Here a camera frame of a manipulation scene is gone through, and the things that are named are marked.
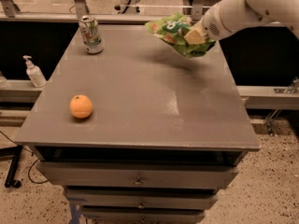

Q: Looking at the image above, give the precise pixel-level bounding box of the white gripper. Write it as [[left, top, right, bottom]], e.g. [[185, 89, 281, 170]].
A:
[[184, 0, 272, 45]]

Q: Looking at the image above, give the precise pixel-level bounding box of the green rice chip bag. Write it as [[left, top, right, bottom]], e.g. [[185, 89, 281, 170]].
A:
[[145, 13, 215, 58]]

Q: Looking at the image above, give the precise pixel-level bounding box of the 7up soda can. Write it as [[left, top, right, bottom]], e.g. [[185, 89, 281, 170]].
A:
[[78, 15, 104, 54]]

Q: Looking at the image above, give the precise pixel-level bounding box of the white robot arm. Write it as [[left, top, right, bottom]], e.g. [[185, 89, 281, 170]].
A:
[[184, 0, 299, 45]]

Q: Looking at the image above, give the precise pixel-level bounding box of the grey drawer cabinet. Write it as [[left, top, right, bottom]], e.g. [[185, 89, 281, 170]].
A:
[[13, 24, 261, 224]]

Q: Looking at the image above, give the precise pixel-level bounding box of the orange fruit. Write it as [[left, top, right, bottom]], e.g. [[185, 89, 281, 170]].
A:
[[69, 94, 93, 119]]

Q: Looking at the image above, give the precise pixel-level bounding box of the white pump dispenser bottle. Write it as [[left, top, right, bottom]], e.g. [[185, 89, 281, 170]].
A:
[[23, 55, 47, 88]]

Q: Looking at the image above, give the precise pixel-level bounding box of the metal window railing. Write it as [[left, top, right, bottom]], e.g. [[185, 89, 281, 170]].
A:
[[0, 0, 299, 27]]

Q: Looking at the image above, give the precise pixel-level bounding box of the top grey drawer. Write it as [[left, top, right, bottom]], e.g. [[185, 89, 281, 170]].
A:
[[36, 161, 238, 189]]

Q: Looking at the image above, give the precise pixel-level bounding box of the grey drawer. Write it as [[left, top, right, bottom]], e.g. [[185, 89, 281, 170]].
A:
[[36, 161, 238, 189], [64, 189, 217, 210], [81, 207, 205, 224]]

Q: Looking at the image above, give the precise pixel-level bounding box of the middle grey drawer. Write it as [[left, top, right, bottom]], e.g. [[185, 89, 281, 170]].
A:
[[64, 189, 217, 210]]

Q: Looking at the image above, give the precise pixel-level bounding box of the bottom grey drawer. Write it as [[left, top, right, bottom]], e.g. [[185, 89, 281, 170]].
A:
[[81, 207, 205, 224]]

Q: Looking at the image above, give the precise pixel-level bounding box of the black stand leg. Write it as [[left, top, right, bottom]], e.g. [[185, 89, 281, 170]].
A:
[[0, 146, 22, 189]]

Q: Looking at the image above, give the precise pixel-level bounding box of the black floor cable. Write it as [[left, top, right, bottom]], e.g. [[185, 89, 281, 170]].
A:
[[0, 131, 50, 185]]

